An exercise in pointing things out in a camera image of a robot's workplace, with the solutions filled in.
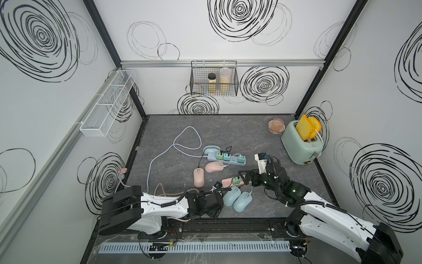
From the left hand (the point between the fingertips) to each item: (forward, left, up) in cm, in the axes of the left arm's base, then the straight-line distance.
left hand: (215, 204), depth 81 cm
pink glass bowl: (+49, -40, +6) cm, 63 cm away
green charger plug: (+10, -10, +7) cm, 16 cm away
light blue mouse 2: (+1, -13, +4) cm, 13 cm away
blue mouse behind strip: (+29, +2, +6) cm, 30 cm away
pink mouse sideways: (+20, +1, +3) cm, 20 cm away
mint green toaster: (+23, -44, +15) cm, 52 cm away
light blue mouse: (+2, -7, +3) cm, 7 cm away
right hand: (+11, -14, +14) cm, 22 cm away
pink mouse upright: (+12, +9, +2) cm, 15 cm away
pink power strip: (+10, -6, +4) cm, 12 cm away
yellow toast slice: (+34, -47, +22) cm, 62 cm away
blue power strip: (+23, -13, +5) cm, 27 cm away
